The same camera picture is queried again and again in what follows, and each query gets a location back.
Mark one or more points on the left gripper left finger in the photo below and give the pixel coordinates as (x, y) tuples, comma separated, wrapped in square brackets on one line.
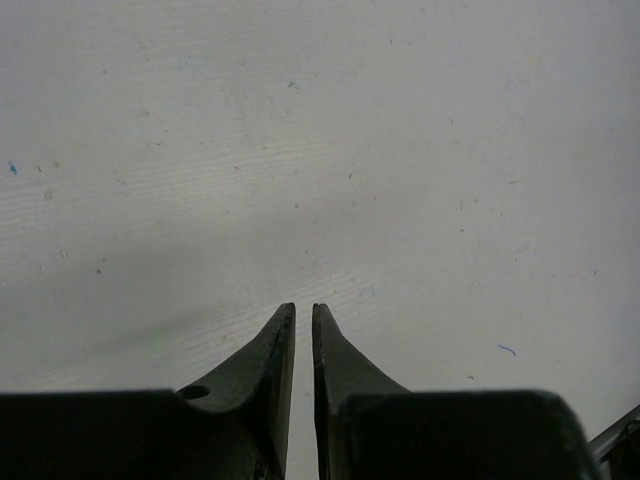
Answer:
[(243, 405)]

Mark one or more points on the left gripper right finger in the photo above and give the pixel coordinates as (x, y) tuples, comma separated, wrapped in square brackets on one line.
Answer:
[(340, 372)]

